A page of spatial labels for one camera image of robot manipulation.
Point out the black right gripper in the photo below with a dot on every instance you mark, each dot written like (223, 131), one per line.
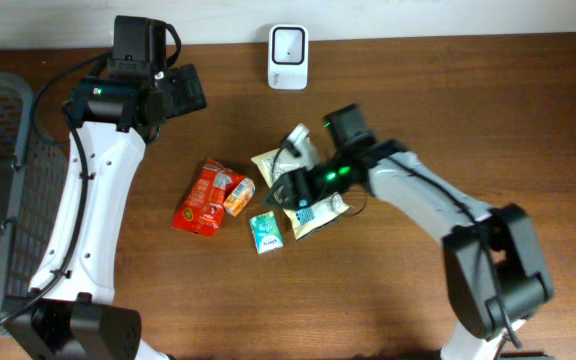
(295, 193)

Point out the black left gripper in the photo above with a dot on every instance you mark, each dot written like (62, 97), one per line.
(190, 94)

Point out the cream snack bag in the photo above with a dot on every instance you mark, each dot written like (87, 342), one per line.
(306, 221)

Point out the teal tissue pack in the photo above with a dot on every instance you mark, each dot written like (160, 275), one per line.
(266, 233)

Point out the red snack pouch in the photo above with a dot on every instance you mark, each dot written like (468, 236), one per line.
(202, 211)

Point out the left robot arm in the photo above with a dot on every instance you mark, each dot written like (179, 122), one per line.
(113, 115)

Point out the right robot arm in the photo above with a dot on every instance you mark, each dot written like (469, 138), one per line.
(496, 273)

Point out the white barcode scanner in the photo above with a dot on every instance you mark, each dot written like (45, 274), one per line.
(288, 57)

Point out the grey plastic mesh basket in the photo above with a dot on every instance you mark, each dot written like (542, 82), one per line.
(32, 176)

